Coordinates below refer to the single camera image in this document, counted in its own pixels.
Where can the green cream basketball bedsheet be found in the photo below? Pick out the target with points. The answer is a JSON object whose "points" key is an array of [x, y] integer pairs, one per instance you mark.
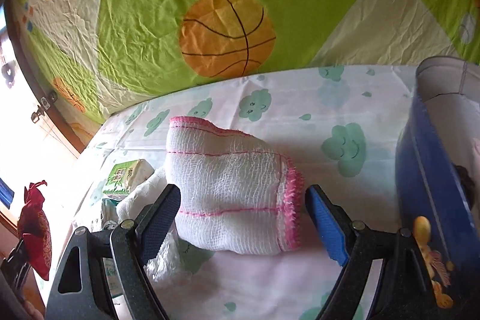
{"points": [[103, 56]]}

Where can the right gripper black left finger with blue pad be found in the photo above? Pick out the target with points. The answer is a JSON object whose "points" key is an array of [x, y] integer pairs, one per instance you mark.
{"points": [[80, 289]]}

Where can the window latch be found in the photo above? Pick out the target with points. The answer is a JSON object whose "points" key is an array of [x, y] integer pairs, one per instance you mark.
{"points": [[45, 104]]}

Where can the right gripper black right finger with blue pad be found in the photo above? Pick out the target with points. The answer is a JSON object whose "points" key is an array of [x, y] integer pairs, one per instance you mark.
{"points": [[389, 263]]}

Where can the red drawstring pouch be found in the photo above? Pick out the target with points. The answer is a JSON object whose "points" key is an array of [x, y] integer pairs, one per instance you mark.
{"points": [[33, 229]]}

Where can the round metal tin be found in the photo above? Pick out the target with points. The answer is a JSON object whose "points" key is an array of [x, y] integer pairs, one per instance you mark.
{"points": [[437, 175]]}

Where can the cloud print table cloth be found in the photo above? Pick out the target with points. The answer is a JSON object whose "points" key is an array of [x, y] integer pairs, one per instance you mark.
{"points": [[340, 134]]}

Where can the white pink-edged dishcloth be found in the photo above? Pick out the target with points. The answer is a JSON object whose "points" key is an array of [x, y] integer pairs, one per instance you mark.
{"points": [[238, 194]]}

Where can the green tissue packet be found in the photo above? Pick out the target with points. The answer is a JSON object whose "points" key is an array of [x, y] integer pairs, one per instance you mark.
{"points": [[124, 178]]}

